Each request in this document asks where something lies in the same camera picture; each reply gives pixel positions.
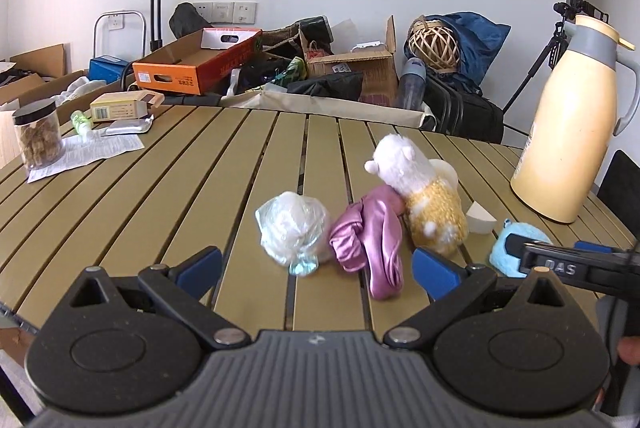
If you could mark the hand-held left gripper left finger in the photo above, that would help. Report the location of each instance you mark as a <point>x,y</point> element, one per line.
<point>200,270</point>

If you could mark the pink satin cloth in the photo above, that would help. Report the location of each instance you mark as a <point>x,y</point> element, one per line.
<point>370,238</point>

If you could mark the white plastic bag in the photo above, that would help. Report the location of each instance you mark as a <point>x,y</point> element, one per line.
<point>82,88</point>

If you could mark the clear plastic bag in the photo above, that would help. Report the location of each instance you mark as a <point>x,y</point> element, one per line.
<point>292,228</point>

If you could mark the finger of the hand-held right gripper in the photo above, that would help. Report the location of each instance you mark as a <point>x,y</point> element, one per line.
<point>520,253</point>

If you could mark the green patterned packet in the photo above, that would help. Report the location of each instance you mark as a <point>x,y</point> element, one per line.
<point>292,71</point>

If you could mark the cream thermos jug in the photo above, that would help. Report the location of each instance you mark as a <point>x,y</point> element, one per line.
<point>565,118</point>

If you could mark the woven rattan ball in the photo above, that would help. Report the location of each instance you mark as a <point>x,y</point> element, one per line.
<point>434,47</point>

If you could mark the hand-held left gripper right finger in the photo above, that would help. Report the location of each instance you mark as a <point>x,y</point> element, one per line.
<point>435,273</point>

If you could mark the white and yellow alpaca plush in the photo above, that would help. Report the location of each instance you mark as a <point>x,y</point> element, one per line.
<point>430,203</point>

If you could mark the open cardboard box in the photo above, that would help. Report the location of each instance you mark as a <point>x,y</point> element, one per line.
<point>35,78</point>

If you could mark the beige canvas cart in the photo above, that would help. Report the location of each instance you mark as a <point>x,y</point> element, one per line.
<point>325,106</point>

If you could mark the row of wall sockets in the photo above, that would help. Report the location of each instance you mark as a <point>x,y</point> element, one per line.
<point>225,12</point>

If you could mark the printed paper sheet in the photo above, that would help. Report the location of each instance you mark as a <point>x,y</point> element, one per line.
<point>90,153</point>

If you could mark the small tan carton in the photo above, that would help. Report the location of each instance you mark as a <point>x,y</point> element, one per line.
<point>120,108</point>

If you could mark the black luggage bag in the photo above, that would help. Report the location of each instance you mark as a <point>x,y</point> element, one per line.
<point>475,113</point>

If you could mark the blue plush toy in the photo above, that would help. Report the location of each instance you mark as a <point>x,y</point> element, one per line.
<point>505,258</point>

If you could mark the silver foil pack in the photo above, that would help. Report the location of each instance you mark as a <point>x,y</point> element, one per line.
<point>125,127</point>

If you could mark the black folding chair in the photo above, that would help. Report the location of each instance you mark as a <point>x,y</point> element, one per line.
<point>622,188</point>

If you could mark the small blue box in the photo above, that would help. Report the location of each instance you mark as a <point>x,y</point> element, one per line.
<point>107,68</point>

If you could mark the brown cardboard box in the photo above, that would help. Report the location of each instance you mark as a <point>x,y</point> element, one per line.
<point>350,68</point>

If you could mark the person's right hand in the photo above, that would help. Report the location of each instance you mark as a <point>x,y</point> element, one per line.
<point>630,350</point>

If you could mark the black folded cloth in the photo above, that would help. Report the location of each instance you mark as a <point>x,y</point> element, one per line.
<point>325,86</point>

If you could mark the black camera tripod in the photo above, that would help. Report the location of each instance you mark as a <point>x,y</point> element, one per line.
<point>550,48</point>

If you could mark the clear jar with black lid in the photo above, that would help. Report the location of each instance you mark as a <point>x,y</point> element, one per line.
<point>37,138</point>

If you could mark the small green bottle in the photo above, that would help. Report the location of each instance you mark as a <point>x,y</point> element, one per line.
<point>82,123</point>

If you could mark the orange cardboard box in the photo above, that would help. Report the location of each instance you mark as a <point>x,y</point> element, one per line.
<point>190,78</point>

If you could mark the torn white cup piece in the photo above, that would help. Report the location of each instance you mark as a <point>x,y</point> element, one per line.
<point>477,220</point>

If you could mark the blue cloth bag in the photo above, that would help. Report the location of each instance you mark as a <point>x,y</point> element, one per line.
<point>480,38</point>

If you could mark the white metal tube frame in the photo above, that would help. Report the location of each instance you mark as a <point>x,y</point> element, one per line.
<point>120,16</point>

